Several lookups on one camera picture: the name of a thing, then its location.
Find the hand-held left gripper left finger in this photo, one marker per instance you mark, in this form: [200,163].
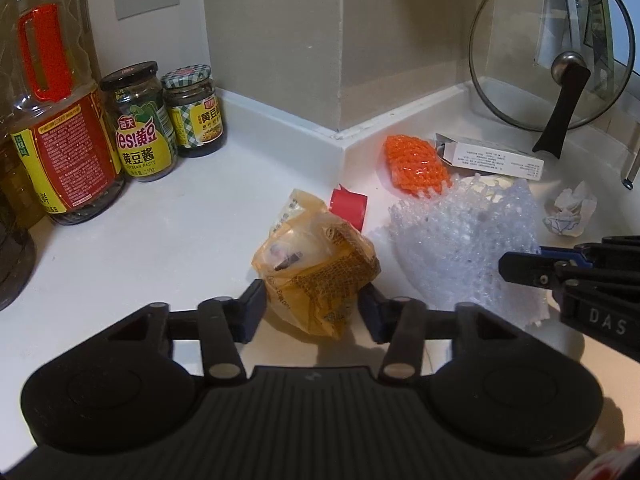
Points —
[255,310]

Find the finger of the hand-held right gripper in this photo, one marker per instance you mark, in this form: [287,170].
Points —
[525,267]
[575,256]

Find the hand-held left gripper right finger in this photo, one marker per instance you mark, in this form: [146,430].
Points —
[370,315]

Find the clear bubble wrap sheet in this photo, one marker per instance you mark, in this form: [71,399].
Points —
[460,245]

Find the orange plastic snack bag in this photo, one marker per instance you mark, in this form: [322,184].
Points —
[320,265]

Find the white cardboard box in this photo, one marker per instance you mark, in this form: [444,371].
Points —
[495,160]

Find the crumpled white tissue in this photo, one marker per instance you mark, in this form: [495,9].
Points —
[572,207]

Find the red wrapper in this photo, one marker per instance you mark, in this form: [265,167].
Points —
[350,207]

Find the orange foam fruit net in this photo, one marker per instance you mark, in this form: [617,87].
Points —
[415,162]

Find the red patterned cloth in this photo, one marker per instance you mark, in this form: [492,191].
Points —
[620,462]

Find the sauce jar checkered lid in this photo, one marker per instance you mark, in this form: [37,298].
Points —
[197,120]

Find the sauce jar black lid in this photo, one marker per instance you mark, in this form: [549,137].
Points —
[142,130]

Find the oil bottle red label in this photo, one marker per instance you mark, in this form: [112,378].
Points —
[65,160]

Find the dark glass bottle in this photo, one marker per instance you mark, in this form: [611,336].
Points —
[12,265]

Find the yellow oil bottle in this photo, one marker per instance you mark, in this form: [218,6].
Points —
[15,190]

